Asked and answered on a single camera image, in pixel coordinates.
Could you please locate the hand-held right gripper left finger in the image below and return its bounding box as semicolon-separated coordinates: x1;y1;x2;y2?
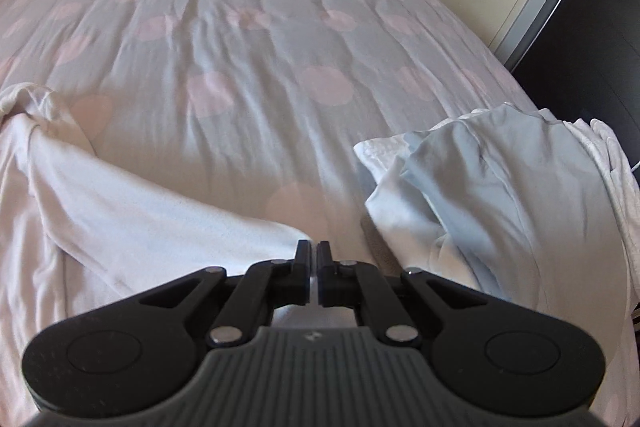
100;241;312;348

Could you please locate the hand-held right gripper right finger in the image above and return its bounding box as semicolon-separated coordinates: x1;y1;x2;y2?
318;241;526;348

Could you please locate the cream sweatshirt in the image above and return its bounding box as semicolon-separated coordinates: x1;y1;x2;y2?
0;82;313;408

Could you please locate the white zip jacket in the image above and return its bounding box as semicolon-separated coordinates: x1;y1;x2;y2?
365;103;633;343

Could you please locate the polka dot bed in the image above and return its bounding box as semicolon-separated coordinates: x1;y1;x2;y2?
0;0;546;268

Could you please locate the dark wardrobe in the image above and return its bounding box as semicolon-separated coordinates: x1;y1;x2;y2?
510;0;640;168

